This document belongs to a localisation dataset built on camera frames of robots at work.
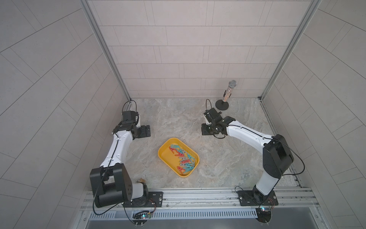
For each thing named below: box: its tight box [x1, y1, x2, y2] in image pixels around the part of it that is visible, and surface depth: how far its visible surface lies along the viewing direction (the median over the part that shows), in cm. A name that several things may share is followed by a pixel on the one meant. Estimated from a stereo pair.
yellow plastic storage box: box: [157, 137, 200, 178], surface depth 86 cm
